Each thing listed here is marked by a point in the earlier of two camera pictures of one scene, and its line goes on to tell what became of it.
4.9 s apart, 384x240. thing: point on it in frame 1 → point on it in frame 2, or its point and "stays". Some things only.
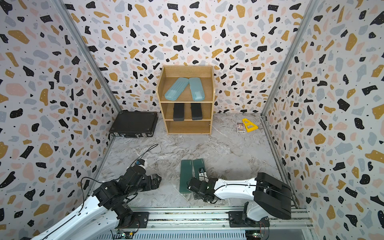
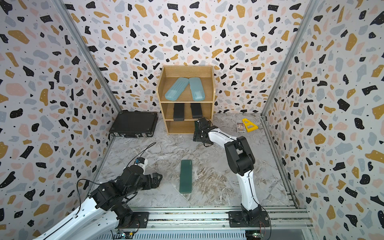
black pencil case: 178,111 stays
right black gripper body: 198,197 → 197,137
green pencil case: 198,164 → 196,126
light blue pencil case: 176,89 stays
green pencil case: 186,172 stays
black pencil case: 196,111 stays
